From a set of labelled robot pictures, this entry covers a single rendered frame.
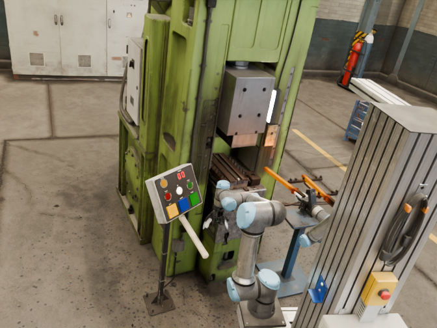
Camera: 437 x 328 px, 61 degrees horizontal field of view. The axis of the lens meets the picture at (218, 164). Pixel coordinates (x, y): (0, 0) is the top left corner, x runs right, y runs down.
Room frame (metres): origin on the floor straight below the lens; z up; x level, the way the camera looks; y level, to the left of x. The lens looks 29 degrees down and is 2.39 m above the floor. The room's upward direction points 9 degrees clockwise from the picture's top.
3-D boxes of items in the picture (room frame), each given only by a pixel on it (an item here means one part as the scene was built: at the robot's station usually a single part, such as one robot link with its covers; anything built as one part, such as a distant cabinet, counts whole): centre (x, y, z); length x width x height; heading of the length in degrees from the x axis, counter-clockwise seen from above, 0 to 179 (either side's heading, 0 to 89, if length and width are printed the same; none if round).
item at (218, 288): (2.33, -0.18, 0.01); 0.58 x 0.39 x 0.01; 121
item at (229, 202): (1.74, -0.10, 1.23); 0.11 x 0.11 x 0.08; 20
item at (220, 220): (1.82, -0.05, 1.07); 0.09 x 0.08 x 0.12; 12
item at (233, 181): (2.55, -0.05, 0.96); 0.42 x 0.20 x 0.09; 31
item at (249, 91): (2.58, -0.08, 1.56); 0.42 x 0.39 x 0.40; 31
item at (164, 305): (2.02, 0.28, 0.05); 0.22 x 0.22 x 0.09; 31
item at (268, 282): (1.40, -0.34, 0.98); 0.13 x 0.12 x 0.14; 110
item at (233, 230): (2.59, -0.09, 0.69); 0.56 x 0.38 x 0.45; 31
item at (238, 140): (2.55, -0.05, 1.32); 0.42 x 0.20 x 0.10; 31
